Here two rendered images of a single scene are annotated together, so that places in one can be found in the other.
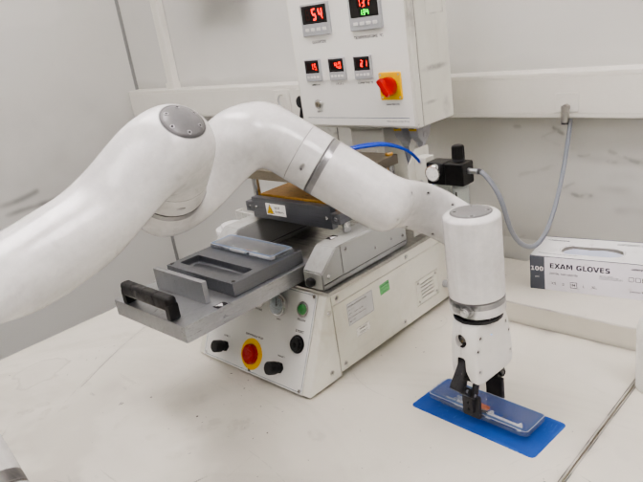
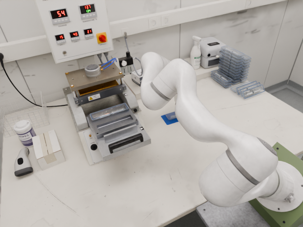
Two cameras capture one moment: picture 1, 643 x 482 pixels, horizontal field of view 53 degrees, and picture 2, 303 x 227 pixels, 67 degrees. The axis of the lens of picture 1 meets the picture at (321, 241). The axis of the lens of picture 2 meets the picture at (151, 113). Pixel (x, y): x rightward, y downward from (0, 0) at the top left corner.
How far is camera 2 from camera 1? 115 cm
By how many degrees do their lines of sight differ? 62
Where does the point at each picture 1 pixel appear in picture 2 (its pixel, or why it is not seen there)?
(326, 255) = (134, 99)
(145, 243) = not seen: outside the picture
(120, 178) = (193, 87)
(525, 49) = not seen: hidden behind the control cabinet
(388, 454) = (184, 134)
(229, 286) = (136, 122)
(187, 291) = (126, 133)
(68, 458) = (131, 216)
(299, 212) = (107, 93)
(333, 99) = (72, 48)
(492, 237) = not seen: hidden behind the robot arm
